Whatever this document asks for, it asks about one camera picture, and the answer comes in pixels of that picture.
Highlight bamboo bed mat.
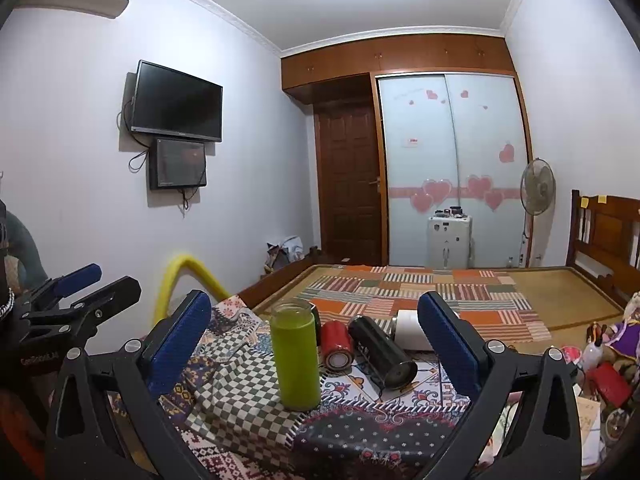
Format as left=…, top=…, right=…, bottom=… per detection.
left=251, top=264, right=627, bottom=357

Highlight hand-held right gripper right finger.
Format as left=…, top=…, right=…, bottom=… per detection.
left=417, top=290, right=583, bottom=480

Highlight striped patchwork blanket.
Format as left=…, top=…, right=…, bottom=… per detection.
left=294, top=265, right=552, bottom=347

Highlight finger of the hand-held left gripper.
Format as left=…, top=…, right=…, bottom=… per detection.
left=20, top=275, right=142, bottom=347
left=22, top=263, right=104, bottom=312

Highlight purple dressed doll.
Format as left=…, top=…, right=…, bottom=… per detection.
left=586, top=292, right=640, bottom=362

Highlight white bottle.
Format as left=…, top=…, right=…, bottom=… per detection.
left=581, top=337, right=604, bottom=369

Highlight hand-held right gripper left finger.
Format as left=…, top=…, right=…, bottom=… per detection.
left=45, top=289, right=216, bottom=480

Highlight green checkered cloth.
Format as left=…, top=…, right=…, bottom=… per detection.
left=184, top=310, right=322, bottom=457

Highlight small white cabinet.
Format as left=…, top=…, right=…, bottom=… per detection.
left=426, top=206, right=474, bottom=270

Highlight brown wooden door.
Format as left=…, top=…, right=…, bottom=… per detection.
left=314, top=102, right=384, bottom=266

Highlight red box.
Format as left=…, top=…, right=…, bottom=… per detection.
left=587, top=362, right=633, bottom=409

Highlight red cup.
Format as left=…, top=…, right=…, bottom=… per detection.
left=320, top=319, right=355, bottom=374

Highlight small black wall monitor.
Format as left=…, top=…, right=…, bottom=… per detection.
left=148, top=137, right=209, bottom=191

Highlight yellow foam tube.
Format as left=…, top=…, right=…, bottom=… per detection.
left=153, top=253, right=232, bottom=327

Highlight frosted wardrobe with pink hearts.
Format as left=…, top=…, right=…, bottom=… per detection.
left=374, top=72, right=532, bottom=269

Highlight black wall television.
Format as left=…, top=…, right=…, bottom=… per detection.
left=128, top=59, right=224, bottom=144

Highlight dark floral cloth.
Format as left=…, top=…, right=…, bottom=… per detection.
left=291, top=404, right=469, bottom=480

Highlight wooden bed headboard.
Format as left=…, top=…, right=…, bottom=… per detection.
left=567, top=189, right=640, bottom=307

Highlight dark cup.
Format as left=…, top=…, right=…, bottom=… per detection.
left=305, top=302, right=321, bottom=349

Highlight beige paper sheets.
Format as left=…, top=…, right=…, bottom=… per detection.
left=574, top=396, right=604, bottom=467

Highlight green cup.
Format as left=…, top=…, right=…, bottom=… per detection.
left=269, top=298, right=322, bottom=411

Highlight wooden bed frame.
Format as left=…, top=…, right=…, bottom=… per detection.
left=237, top=249, right=332, bottom=312

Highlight pile of bags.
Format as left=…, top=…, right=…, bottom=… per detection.
left=259, top=234, right=306, bottom=277

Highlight colourful patterned blanket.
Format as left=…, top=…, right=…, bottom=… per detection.
left=107, top=293, right=502, bottom=480

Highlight wooden overhead cabinet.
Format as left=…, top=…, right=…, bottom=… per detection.
left=280, top=33, right=516, bottom=104

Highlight standing fan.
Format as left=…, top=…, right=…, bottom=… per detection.
left=519, top=158, right=557, bottom=269

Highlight black cup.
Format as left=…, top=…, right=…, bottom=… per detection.
left=348, top=314, right=419, bottom=391

